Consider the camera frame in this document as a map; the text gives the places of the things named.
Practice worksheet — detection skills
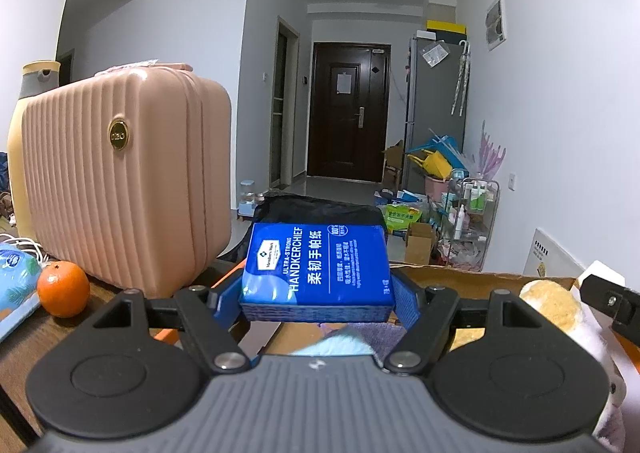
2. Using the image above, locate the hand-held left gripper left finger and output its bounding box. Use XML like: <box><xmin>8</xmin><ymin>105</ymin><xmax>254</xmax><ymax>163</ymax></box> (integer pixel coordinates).
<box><xmin>100</xmin><ymin>273</ymin><xmax>252</xmax><ymax>375</ymax></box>

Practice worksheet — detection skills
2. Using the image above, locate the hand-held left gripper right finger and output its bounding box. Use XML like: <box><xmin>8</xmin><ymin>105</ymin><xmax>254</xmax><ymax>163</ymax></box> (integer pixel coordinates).
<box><xmin>382</xmin><ymin>270</ymin><xmax>540</xmax><ymax>376</ymax></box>

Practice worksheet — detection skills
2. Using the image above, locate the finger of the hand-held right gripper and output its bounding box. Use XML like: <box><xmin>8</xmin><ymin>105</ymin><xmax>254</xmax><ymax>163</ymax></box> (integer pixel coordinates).
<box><xmin>580</xmin><ymin>273</ymin><xmax>640</xmax><ymax>322</ymax></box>

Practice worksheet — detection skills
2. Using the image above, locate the purple linen pouch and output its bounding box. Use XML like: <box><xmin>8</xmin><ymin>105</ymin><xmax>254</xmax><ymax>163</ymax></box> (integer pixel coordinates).
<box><xmin>320</xmin><ymin>322</ymin><xmax>408</xmax><ymax>366</ymax></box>

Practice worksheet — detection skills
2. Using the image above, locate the white and yellow plush toy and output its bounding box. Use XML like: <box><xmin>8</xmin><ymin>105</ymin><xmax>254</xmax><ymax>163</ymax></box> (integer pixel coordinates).
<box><xmin>519</xmin><ymin>278</ymin><xmax>628</xmax><ymax>453</ymax></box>

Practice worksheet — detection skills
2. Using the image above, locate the orange cardboard box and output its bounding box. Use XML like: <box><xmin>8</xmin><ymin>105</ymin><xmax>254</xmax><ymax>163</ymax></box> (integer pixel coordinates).
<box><xmin>152</xmin><ymin>258</ymin><xmax>640</xmax><ymax>369</ymax></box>

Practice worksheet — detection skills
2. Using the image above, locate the light blue soft item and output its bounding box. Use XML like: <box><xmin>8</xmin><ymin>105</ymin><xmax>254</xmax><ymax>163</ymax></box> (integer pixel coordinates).
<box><xmin>292</xmin><ymin>333</ymin><xmax>376</xmax><ymax>358</ymax></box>

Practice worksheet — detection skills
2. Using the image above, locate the blue handkerchief pack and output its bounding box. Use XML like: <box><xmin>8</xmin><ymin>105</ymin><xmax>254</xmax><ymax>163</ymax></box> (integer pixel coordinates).
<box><xmin>238</xmin><ymin>221</ymin><xmax>396</xmax><ymax>324</ymax></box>

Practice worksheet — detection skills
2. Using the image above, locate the small brown carton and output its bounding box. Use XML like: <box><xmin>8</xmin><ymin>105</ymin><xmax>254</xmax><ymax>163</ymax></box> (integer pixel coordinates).
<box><xmin>404</xmin><ymin>223</ymin><xmax>437</xmax><ymax>266</ymax></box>

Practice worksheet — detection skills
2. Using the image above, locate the white leaning board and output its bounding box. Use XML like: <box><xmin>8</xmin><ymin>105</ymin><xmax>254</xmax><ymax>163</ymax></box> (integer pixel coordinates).
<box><xmin>522</xmin><ymin>228</ymin><xmax>586</xmax><ymax>279</ymax></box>

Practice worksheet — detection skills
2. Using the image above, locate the green printed bag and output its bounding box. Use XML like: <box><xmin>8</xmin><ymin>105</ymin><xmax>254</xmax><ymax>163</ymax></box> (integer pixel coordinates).
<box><xmin>382</xmin><ymin>203</ymin><xmax>423</xmax><ymax>234</ymax></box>

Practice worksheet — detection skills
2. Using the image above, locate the small clear blue container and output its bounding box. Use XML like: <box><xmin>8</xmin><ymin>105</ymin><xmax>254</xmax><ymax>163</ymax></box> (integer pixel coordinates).
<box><xmin>239</xmin><ymin>180</ymin><xmax>266</xmax><ymax>218</ymax></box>

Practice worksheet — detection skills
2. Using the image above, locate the pink plastic bucket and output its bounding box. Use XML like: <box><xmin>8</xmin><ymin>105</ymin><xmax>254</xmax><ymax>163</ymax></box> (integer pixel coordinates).
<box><xmin>425</xmin><ymin>175</ymin><xmax>451</xmax><ymax>198</ymax></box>

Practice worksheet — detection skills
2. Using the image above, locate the black fabric bag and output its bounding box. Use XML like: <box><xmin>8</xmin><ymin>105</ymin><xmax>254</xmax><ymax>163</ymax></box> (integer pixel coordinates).
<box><xmin>220</xmin><ymin>193</ymin><xmax>383</xmax><ymax>264</ymax></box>

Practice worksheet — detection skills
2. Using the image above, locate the open brown carton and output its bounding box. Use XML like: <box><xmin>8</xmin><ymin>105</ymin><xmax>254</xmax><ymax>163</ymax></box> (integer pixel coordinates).
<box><xmin>382</xmin><ymin>140</ymin><xmax>406</xmax><ymax>188</ymax></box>

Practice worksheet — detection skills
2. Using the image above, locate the pink ribbed hard case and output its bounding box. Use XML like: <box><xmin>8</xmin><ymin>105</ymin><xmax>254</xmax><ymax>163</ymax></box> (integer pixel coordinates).
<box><xmin>21</xmin><ymin>62</ymin><xmax>233</xmax><ymax>298</ymax></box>

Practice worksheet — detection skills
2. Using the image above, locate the blue yellow plastic pile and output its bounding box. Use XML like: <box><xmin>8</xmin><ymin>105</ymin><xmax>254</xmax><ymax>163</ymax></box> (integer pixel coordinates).
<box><xmin>406</xmin><ymin>133</ymin><xmax>466</xmax><ymax>178</ymax></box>

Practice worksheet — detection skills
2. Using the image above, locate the orange fruit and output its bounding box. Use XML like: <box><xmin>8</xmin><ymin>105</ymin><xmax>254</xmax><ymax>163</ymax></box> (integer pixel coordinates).
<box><xmin>37</xmin><ymin>260</ymin><xmax>91</xmax><ymax>319</ymax></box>

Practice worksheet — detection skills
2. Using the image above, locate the dark brown entrance door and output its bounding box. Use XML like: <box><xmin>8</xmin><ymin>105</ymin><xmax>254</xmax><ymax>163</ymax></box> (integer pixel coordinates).
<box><xmin>306</xmin><ymin>42</ymin><xmax>391</xmax><ymax>182</ymax></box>

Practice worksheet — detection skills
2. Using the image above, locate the grey refrigerator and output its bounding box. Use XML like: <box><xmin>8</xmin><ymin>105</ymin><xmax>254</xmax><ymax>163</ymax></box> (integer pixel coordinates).
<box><xmin>402</xmin><ymin>35</ymin><xmax>468</xmax><ymax>194</ymax></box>

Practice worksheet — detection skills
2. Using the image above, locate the light blue tissue pack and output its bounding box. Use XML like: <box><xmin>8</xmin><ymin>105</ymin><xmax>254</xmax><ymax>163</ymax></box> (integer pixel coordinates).
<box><xmin>0</xmin><ymin>241</ymin><xmax>43</xmax><ymax>341</ymax></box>

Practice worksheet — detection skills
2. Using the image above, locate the folded white umbrella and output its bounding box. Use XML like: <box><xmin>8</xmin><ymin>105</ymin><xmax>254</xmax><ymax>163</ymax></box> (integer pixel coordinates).
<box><xmin>450</xmin><ymin>39</ymin><xmax>472</xmax><ymax>116</ymax></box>

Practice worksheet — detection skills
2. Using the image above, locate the clear plastic bag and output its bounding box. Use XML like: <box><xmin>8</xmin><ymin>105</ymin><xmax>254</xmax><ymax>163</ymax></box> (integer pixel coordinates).
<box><xmin>421</xmin><ymin>44</ymin><xmax>448</xmax><ymax>66</ymax></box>

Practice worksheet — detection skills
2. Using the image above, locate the yellow thermos bottle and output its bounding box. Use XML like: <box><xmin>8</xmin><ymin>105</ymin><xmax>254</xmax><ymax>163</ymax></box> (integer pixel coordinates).
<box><xmin>6</xmin><ymin>60</ymin><xmax>62</xmax><ymax>244</ymax></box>

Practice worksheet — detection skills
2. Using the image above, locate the yellow and black box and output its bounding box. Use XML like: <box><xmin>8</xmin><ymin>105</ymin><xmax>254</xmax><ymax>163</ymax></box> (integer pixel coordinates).
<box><xmin>426</xmin><ymin>19</ymin><xmax>467</xmax><ymax>40</ymax></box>

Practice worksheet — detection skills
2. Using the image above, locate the white electrical panel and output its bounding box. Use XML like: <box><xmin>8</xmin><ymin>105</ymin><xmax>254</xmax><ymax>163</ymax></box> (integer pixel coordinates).
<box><xmin>485</xmin><ymin>0</ymin><xmax>507</xmax><ymax>51</ymax></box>

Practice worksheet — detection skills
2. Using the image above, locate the wire rolling cart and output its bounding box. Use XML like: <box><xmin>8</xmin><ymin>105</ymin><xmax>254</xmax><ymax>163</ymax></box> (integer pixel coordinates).
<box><xmin>440</xmin><ymin>178</ymin><xmax>501</xmax><ymax>269</ymax></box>

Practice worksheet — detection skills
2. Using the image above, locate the purple wall decoration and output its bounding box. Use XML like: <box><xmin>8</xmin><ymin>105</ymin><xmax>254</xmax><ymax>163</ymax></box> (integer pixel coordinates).
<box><xmin>477</xmin><ymin>120</ymin><xmax>507</xmax><ymax>178</ymax></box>

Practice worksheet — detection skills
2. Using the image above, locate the white charger with cable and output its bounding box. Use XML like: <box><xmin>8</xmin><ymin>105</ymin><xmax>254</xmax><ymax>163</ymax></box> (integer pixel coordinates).
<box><xmin>0</xmin><ymin>233</ymin><xmax>51</xmax><ymax>269</ymax></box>

